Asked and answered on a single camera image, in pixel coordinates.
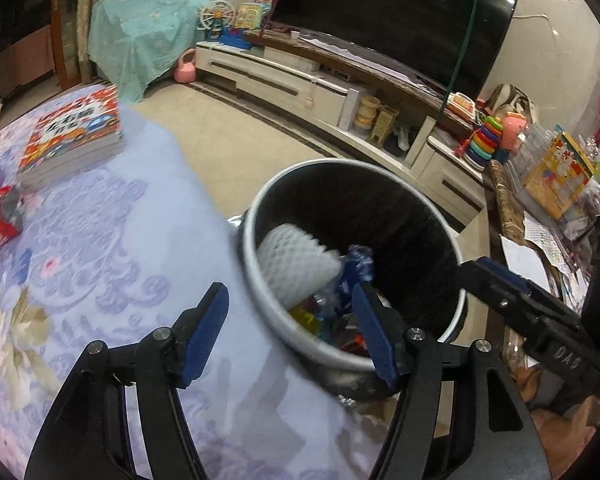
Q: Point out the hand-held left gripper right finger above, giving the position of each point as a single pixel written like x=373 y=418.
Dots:
x=377 y=335

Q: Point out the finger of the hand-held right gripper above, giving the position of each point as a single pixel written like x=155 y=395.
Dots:
x=500 y=302
x=510 y=277

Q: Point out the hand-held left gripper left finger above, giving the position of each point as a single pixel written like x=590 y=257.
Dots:
x=205 y=335

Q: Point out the yellow snack wrapper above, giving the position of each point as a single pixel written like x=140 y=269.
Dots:
x=307 y=319

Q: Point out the blue white plastic wrapper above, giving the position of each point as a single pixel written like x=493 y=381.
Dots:
x=360 y=265

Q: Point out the black round trash bin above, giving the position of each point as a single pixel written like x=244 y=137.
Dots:
x=305 y=347

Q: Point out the white foam fruit net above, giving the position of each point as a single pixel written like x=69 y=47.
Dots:
x=295 y=260

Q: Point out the person's right forearm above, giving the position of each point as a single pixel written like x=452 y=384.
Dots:
x=565 y=445

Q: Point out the white paper sheet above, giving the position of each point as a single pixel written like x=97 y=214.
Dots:
x=525 y=270

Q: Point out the cluttered wooden side table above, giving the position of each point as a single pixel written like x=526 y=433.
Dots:
x=505 y=200

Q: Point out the yellow cartoon box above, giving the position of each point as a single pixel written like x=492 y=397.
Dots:
x=560 y=175

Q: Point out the clear plastic organizer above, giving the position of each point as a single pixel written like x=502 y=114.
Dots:
x=535 y=147

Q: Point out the rainbow stacking rings toy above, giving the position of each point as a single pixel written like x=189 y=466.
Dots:
x=485 y=140

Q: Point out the pink pig toy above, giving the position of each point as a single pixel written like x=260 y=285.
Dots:
x=514 y=132

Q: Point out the beige bag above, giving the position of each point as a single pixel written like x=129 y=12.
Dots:
x=510 y=97

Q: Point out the yellow perforated holder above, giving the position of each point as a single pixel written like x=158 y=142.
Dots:
x=382 y=127

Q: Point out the cream stacked tubs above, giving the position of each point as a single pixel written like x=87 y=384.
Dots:
x=367 y=112

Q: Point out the colourful picture book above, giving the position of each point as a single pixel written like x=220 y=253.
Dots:
x=70 y=130

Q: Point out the pink kettlebell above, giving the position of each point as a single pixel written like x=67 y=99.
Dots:
x=185 y=72

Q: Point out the white television cabinet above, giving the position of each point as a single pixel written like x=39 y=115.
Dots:
x=280 y=80

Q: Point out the black flat television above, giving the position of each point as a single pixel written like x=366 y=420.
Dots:
x=390 y=15

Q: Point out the teal furniture cover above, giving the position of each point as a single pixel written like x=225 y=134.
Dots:
x=140 y=30

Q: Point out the toy ferris wheel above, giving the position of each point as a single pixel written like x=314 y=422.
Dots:
x=215 y=17

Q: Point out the colourful toy house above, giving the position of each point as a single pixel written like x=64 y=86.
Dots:
x=250 y=16

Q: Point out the wooden sliding glass door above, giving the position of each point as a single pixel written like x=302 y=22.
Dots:
x=20 y=35

